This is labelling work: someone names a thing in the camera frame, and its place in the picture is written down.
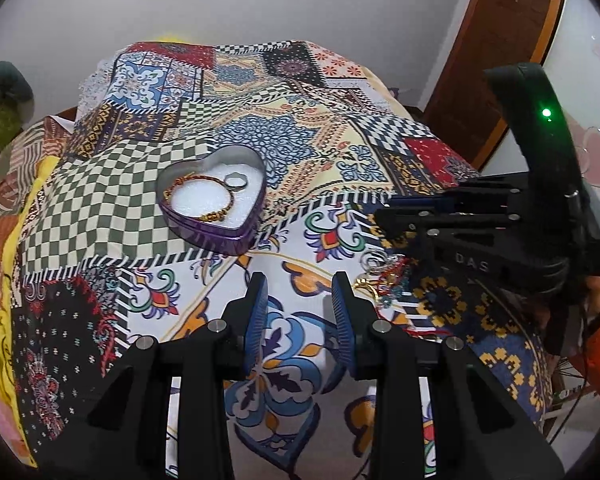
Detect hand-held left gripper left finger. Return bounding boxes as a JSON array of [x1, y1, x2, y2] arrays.
[[45, 271, 270, 480]]

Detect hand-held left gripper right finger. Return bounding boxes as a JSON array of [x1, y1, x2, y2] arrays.
[[331, 271, 566, 480]]

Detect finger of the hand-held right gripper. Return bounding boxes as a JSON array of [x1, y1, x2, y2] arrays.
[[386, 178, 523, 215], [374, 210, 518, 283]]

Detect red beaded bracelet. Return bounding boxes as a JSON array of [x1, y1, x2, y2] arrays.
[[378, 256, 421, 306]]

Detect silver wire bracelet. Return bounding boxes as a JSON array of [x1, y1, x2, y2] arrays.
[[362, 251, 392, 275]]

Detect purple heart-shaped tin box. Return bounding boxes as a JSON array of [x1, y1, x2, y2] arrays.
[[156, 145, 269, 257]]

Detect gold and red bracelet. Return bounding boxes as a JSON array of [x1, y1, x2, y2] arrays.
[[163, 173, 231, 225]]

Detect pink heart sticker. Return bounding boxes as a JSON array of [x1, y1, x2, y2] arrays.
[[574, 127, 600, 177]]

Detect white cabinet panel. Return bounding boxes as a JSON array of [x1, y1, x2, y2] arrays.
[[480, 0, 600, 196]]

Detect white foam liner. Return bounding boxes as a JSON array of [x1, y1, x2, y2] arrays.
[[164, 160, 264, 237]]

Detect brown wooden door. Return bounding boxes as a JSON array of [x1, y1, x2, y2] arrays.
[[422, 0, 569, 172]]

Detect patchwork patterned tablecloth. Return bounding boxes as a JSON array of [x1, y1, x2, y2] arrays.
[[10, 39, 557, 480]]

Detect yellow blanket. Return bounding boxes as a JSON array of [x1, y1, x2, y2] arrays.
[[0, 150, 46, 467]]

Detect striped patterned bedsheet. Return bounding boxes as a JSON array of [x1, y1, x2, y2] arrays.
[[0, 108, 77, 281]]

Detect dark green plush object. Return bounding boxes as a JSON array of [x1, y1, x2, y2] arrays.
[[0, 61, 36, 187]]

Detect thin black cable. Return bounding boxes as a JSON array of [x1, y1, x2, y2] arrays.
[[544, 350, 600, 443]]

